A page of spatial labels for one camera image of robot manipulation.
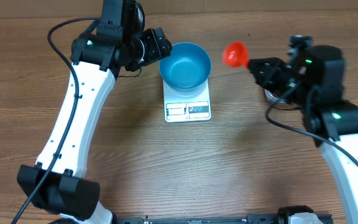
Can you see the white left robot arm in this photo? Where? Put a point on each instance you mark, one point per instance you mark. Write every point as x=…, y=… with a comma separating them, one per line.
x=115, y=40

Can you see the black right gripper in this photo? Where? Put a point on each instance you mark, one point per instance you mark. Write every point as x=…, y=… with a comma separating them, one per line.
x=275, y=71

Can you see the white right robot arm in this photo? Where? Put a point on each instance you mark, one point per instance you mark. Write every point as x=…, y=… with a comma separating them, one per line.
x=312, y=79

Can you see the clear plastic bean container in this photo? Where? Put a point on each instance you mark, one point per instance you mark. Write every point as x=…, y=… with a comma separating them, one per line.
x=271, y=98

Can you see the red plastic measuring scoop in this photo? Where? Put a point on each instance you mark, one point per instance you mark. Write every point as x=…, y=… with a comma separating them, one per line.
x=235, y=55

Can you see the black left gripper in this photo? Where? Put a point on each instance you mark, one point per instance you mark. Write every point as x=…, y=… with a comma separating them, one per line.
x=157, y=42

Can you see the white digital kitchen scale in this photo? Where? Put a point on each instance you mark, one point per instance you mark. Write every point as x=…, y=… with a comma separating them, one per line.
x=188, y=106

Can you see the blue plastic bowl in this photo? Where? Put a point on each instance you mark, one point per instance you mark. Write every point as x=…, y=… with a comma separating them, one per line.
x=187, y=67

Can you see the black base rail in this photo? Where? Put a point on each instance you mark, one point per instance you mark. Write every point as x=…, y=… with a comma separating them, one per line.
x=285, y=215

